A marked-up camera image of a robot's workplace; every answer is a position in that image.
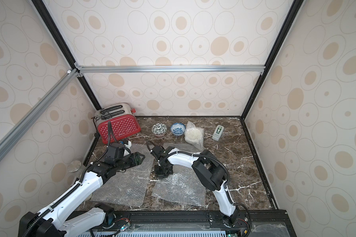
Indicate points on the blue white patterned bowl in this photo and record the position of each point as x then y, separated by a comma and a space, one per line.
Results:
178, 128

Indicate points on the black white patterned bowl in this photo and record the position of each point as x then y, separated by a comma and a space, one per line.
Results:
159, 129

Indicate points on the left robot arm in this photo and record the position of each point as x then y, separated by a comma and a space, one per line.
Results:
51, 221

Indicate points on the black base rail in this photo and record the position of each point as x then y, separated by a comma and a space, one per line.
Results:
209, 223

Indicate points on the black right frame post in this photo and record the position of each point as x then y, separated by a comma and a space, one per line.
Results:
284, 31

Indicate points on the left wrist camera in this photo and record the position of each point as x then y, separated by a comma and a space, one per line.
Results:
126, 142

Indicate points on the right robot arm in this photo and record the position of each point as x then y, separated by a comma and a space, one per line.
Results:
212, 174

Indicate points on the black frame post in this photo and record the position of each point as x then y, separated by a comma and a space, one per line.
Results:
284, 31
50, 24

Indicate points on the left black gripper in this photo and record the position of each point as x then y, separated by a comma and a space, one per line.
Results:
136, 158

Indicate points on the red silver toaster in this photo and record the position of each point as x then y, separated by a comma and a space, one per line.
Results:
122, 119

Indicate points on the left diagonal aluminium rail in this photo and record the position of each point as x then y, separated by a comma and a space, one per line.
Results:
8, 141

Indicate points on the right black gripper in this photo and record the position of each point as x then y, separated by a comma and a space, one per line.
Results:
163, 167

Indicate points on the black left frame post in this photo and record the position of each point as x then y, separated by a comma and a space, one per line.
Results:
50, 24

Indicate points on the horizontal aluminium rail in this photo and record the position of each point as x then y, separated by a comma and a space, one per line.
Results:
172, 69

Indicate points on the bubble wrap sheet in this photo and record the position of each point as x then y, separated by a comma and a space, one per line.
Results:
182, 187
128, 188
194, 135

